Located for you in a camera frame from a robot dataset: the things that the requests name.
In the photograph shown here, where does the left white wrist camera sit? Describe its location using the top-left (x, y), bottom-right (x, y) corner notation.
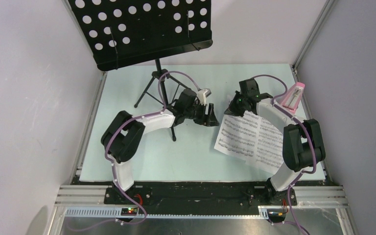
top-left (196, 88), bottom-right (212, 106)

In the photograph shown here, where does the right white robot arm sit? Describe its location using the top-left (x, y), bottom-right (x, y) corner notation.
top-left (224, 77), bottom-right (326, 205)

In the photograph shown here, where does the pink metronome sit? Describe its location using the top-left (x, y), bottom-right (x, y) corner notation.
top-left (279, 82), bottom-right (306, 114)

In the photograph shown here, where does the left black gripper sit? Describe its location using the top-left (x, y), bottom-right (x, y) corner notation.
top-left (184, 101), bottom-right (219, 127)

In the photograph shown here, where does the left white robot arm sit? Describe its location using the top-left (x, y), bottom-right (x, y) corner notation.
top-left (101, 88), bottom-right (219, 204)

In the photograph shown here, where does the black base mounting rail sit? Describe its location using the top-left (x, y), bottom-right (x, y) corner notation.
top-left (104, 181), bottom-right (297, 216)

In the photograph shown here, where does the white sheet music page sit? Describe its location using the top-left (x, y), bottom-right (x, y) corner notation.
top-left (214, 112), bottom-right (261, 161)
top-left (246, 116), bottom-right (283, 174)

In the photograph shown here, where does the black perforated music stand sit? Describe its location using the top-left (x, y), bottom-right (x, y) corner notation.
top-left (68, 0), bottom-right (213, 142)

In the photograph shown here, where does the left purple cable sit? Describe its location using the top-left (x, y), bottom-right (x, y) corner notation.
top-left (105, 70), bottom-right (205, 224)

